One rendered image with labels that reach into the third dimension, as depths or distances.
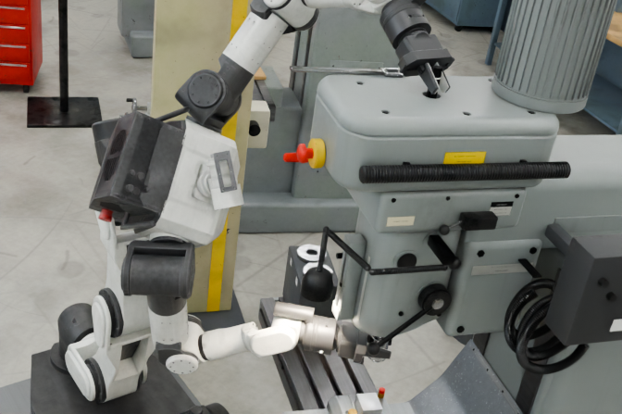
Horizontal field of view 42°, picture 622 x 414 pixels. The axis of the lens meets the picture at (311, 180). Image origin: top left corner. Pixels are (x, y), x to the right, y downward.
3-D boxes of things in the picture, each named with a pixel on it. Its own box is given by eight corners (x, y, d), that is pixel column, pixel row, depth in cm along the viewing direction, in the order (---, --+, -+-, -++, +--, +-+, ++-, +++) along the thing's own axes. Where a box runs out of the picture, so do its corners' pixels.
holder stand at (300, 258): (293, 338, 243) (301, 282, 233) (281, 294, 261) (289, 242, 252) (332, 337, 245) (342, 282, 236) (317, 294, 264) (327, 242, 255)
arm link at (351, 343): (367, 345, 188) (317, 334, 189) (360, 376, 193) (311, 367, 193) (370, 312, 199) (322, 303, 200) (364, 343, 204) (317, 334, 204)
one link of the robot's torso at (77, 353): (64, 371, 263) (64, 339, 256) (122, 353, 274) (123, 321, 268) (89, 412, 248) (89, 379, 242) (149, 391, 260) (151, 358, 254)
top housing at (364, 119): (339, 197, 155) (352, 121, 148) (302, 138, 177) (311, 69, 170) (550, 191, 170) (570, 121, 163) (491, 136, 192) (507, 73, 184)
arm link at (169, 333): (151, 374, 199) (143, 322, 182) (156, 330, 208) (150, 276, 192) (198, 375, 199) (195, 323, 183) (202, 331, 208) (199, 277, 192)
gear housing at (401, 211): (375, 237, 164) (383, 194, 159) (337, 180, 184) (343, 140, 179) (519, 230, 174) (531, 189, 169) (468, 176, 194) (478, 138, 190)
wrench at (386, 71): (292, 73, 166) (292, 69, 166) (288, 67, 169) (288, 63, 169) (403, 78, 173) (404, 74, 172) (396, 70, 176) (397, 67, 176)
